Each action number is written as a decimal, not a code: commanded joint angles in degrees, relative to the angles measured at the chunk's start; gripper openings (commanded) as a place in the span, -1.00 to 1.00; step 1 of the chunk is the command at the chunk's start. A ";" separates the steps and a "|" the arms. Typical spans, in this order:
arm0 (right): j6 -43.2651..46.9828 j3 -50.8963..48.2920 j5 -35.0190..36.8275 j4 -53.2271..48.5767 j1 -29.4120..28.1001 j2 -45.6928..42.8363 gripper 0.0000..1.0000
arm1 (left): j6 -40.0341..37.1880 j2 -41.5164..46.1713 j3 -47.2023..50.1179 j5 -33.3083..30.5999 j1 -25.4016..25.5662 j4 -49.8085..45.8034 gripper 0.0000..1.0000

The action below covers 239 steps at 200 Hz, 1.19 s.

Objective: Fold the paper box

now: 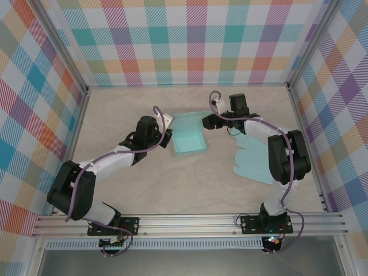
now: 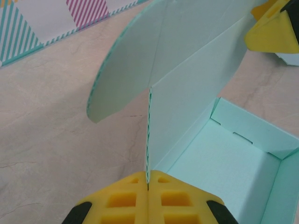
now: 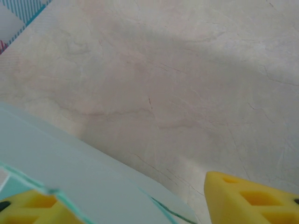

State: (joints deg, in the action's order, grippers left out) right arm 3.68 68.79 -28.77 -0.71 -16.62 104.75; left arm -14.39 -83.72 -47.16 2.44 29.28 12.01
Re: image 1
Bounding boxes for slotted grey cable duct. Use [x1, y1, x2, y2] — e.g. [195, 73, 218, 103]
[45, 237, 264, 250]

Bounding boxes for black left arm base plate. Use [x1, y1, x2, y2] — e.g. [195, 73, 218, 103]
[87, 217, 141, 236]

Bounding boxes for aluminium left side rail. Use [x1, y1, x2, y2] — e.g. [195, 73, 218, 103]
[50, 86, 90, 216]

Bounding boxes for grey metal panel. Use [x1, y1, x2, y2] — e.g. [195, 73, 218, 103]
[37, 248, 346, 276]

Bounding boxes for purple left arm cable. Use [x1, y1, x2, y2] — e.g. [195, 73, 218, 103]
[65, 105, 170, 258]

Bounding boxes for aluminium right side rail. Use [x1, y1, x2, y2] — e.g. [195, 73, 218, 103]
[287, 83, 331, 213]

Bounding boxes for aluminium right frame post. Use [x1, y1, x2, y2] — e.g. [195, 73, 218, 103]
[287, 0, 338, 90]

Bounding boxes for teal paper box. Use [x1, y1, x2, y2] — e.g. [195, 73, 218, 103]
[171, 111, 209, 158]
[231, 126, 274, 185]

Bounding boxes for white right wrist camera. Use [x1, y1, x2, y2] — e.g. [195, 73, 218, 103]
[211, 97, 228, 112]

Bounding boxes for aluminium frame post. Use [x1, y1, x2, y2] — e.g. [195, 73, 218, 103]
[30, 0, 90, 94]
[287, 0, 338, 90]

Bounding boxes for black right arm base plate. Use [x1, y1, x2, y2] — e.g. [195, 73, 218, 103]
[240, 214, 294, 235]

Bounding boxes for aluminium left frame post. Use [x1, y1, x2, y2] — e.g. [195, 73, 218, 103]
[30, 0, 90, 94]

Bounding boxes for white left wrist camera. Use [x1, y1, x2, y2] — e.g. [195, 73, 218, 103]
[156, 113, 175, 127]

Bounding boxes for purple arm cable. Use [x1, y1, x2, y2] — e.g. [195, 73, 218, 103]
[65, 105, 170, 258]
[209, 91, 305, 254]

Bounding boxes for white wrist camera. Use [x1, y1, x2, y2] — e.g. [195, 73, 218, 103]
[156, 113, 175, 127]
[211, 97, 228, 112]

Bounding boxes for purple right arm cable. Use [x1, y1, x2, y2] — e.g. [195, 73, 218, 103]
[209, 91, 305, 254]

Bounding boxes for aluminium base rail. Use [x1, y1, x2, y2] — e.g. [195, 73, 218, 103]
[31, 214, 349, 238]

